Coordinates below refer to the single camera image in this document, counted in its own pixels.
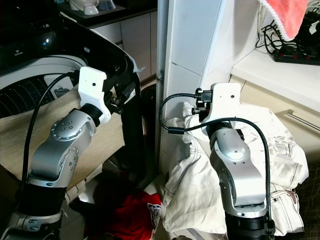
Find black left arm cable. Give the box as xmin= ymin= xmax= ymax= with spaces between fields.
xmin=22 ymin=71 xmax=81 ymax=187

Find white ceramic bowl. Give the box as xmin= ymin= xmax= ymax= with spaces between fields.
xmin=82 ymin=3 xmax=100 ymax=16

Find silver drawer handle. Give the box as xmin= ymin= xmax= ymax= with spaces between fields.
xmin=286 ymin=109 xmax=320 ymax=133

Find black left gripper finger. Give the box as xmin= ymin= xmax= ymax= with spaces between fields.
xmin=121 ymin=81 xmax=137 ymax=107

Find black power strip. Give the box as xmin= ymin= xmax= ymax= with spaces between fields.
xmin=271 ymin=47 xmax=320 ymax=66

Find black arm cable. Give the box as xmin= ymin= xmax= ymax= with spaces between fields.
xmin=158 ymin=92 xmax=273 ymax=223
xmin=22 ymin=71 xmax=81 ymax=187

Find beige woven cloth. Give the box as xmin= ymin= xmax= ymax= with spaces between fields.
xmin=0 ymin=94 xmax=126 ymax=177

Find white door panel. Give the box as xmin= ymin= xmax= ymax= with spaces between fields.
xmin=156 ymin=0 xmax=233 ymax=173

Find pink fluffy towel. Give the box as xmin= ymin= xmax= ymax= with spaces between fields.
xmin=259 ymin=0 xmax=309 ymax=42

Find white kitchen cabinet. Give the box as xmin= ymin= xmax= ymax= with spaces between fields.
xmin=94 ymin=9 xmax=159 ymax=83

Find red garment with white badge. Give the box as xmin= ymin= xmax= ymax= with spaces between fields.
xmin=80 ymin=187 xmax=164 ymax=240

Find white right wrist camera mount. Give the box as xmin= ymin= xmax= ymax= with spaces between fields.
xmin=200 ymin=82 xmax=242 ymax=137

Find black tangled power cables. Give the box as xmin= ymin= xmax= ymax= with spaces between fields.
xmin=254 ymin=17 xmax=283 ymax=52

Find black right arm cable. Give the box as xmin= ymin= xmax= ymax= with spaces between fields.
xmin=158 ymin=92 xmax=273 ymax=223

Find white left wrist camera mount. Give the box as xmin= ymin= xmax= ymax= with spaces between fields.
xmin=77 ymin=66 xmax=112 ymax=125

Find black top-load washing machine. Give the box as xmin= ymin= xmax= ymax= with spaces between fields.
xmin=0 ymin=15 xmax=153 ymax=191

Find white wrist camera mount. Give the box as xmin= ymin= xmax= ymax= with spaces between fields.
xmin=200 ymin=82 xmax=242 ymax=137
xmin=77 ymin=66 xmax=112 ymax=125

